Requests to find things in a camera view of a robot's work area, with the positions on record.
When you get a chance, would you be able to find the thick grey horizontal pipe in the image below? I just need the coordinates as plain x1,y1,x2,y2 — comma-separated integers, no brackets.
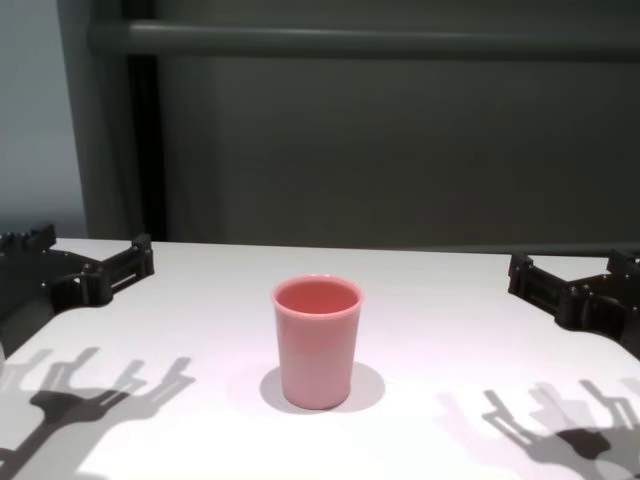
127,20,640,57

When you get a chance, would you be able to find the black frame post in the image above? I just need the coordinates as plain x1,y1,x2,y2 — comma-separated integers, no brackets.
127,54,167,242

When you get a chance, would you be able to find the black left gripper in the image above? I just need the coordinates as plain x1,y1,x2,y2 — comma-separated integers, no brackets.
0,222,154,346

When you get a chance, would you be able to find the pink plastic cup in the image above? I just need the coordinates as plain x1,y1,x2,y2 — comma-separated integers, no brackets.
271,272,363,411

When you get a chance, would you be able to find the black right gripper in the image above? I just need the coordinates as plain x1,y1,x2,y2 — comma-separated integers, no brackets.
507,248,640,359

